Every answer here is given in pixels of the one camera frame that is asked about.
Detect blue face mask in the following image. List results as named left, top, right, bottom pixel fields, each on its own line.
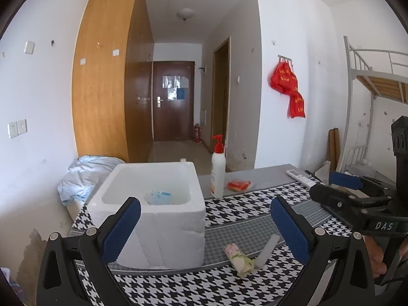
left=149, top=190, right=173, bottom=205

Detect papers on door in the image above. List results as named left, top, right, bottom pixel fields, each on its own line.
left=162, top=76, right=188, bottom=100

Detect metal bunk bed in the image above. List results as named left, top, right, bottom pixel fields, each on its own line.
left=342, top=36, right=408, bottom=179

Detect white foam box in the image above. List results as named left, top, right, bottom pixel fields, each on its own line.
left=86, top=161, right=207, bottom=270

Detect white paper bag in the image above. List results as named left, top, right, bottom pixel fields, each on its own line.
left=314, top=161, right=332, bottom=182

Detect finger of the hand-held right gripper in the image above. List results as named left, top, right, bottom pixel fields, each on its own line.
left=329, top=171, right=394, bottom=198
left=309, top=183, right=396, bottom=220

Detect brown entrance door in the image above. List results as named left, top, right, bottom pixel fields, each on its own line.
left=152, top=60, right=196, bottom=142

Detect person's right hand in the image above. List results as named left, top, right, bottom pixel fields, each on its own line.
left=364, top=234, right=388, bottom=279

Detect houndstooth tablecloth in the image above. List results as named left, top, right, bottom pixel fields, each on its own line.
left=69, top=178, right=380, bottom=306

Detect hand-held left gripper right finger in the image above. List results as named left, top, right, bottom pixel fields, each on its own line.
left=270, top=196, right=378, bottom=306

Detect white lotion bottle red pump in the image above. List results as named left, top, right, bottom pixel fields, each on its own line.
left=210, top=134, right=226, bottom=199

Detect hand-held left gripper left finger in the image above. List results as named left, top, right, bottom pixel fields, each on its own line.
left=36, top=197, right=142, bottom=306

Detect white plastic strip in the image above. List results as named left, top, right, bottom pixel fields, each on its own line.
left=255, top=234, right=281, bottom=269

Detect white remote control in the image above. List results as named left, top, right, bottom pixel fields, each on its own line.
left=286, top=169, right=316, bottom=188

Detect red plastic bag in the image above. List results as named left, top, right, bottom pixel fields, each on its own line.
left=288, top=91, right=306, bottom=118
left=270, top=62, right=298, bottom=94

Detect wooden wardrobe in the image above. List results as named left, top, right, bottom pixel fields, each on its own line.
left=72, top=0, right=155, bottom=164

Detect red snack packet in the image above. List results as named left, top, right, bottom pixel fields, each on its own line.
left=227, top=180, right=252, bottom=192

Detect floral cloth roll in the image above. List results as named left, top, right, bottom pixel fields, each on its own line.
left=224, top=243, right=256, bottom=275

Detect light blue bedding bundle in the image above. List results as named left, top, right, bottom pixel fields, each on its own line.
left=57, top=156, right=126, bottom=206

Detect wooden planks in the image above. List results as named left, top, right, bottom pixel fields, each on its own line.
left=329, top=128, right=341, bottom=168

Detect ceiling lamp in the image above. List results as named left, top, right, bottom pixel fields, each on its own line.
left=177, top=8, right=196, bottom=22

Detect wooden door frame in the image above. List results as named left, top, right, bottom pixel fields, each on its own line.
left=211, top=36, right=231, bottom=154

